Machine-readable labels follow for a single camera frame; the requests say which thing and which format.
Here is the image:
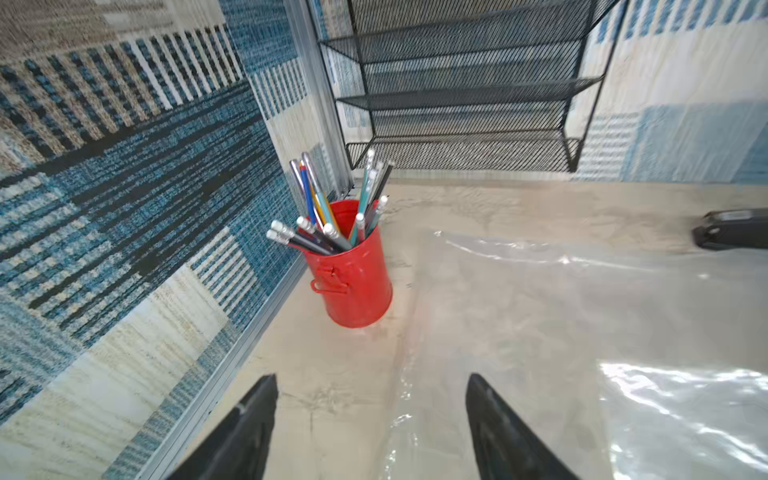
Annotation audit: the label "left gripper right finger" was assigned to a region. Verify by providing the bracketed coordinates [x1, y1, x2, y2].
[465, 373, 578, 480]

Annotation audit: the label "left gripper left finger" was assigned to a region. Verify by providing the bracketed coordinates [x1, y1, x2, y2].
[169, 374, 279, 480]

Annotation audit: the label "clear plastic vacuum bag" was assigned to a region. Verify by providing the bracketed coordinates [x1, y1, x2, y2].
[376, 231, 767, 479]

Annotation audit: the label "red pen cup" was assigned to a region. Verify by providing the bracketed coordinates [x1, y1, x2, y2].
[303, 228, 393, 329]

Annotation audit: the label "pens in cup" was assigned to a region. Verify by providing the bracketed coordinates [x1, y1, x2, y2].
[266, 150, 394, 256]

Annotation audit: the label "black stapler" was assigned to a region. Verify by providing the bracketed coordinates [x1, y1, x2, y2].
[692, 208, 767, 251]

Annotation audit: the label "black mesh shelf rack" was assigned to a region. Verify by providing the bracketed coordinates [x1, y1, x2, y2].
[308, 1, 626, 175]

